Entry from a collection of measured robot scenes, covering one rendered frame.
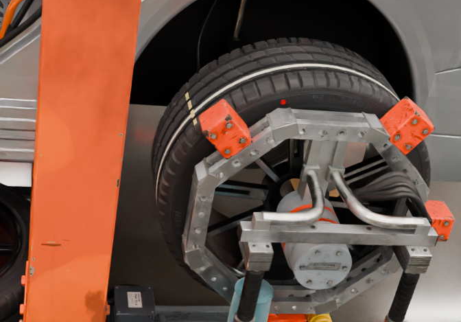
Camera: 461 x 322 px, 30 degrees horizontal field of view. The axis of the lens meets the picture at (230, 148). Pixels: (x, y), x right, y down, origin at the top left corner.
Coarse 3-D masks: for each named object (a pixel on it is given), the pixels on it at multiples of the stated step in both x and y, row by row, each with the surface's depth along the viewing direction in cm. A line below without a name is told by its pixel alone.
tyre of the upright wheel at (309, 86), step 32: (224, 64) 200; (256, 64) 194; (288, 64) 192; (320, 64) 193; (352, 64) 199; (192, 96) 199; (224, 96) 189; (256, 96) 185; (288, 96) 186; (320, 96) 188; (352, 96) 189; (384, 96) 192; (160, 128) 208; (192, 128) 190; (160, 160) 202; (192, 160) 191; (416, 160) 202; (160, 192) 197; (160, 224) 202
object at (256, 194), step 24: (288, 144) 197; (264, 168) 198; (288, 168) 201; (360, 168) 203; (384, 168) 204; (216, 192) 200; (240, 192) 202; (264, 192) 202; (216, 216) 226; (240, 216) 206; (216, 240) 215; (240, 264) 213
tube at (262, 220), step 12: (312, 144) 183; (312, 156) 185; (312, 168) 186; (312, 180) 183; (312, 192) 180; (312, 204) 177; (252, 216) 171; (264, 216) 169; (276, 216) 170; (288, 216) 170; (300, 216) 171; (312, 216) 172; (264, 228) 170
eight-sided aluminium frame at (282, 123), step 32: (256, 128) 185; (288, 128) 181; (320, 128) 182; (352, 128) 184; (384, 128) 187; (224, 160) 184; (192, 192) 191; (192, 224) 190; (192, 256) 195; (384, 256) 208; (224, 288) 204; (288, 288) 212; (352, 288) 209
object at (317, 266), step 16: (288, 208) 193; (304, 208) 191; (288, 256) 187; (304, 256) 182; (320, 256) 182; (336, 256) 183; (304, 272) 184; (320, 272) 185; (336, 272) 186; (320, 288) 188
